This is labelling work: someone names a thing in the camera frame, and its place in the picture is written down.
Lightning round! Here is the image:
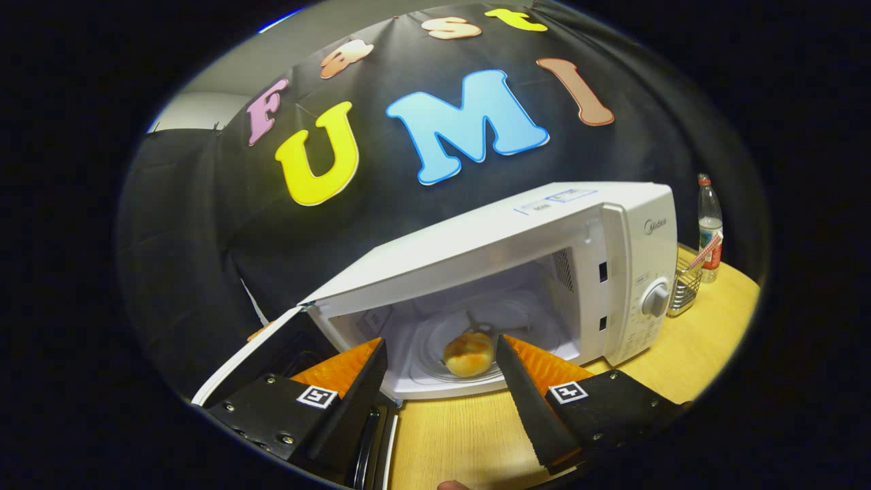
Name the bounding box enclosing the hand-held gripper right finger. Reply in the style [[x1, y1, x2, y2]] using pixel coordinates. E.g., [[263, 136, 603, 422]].
[[495, 333, 688, 476]]

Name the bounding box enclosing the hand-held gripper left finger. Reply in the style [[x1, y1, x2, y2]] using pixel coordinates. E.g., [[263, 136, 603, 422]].
[[204, 338, 389, 477]]

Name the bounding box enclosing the round golden bread bun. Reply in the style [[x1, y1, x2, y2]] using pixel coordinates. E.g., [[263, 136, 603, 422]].
[[443, 331, 495, 378]]

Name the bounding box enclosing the white microwave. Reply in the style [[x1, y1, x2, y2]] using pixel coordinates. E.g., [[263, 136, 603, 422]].
[[191, 181, 679, 490]]

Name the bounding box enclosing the glass turntable plate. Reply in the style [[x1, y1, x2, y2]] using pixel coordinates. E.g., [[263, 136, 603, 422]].
[[410, 310, 545, 384]]

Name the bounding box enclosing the red checked straw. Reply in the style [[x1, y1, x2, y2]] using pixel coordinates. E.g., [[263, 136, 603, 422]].
[[687, 233, 722, 270]]

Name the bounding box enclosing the clear red label water bottle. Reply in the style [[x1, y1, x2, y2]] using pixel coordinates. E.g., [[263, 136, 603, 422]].
[[697, 174, 724, 284]]

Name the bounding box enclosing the metal wire basket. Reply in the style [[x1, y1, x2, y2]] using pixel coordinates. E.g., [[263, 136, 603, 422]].
[[667, 255, 703, 319]]

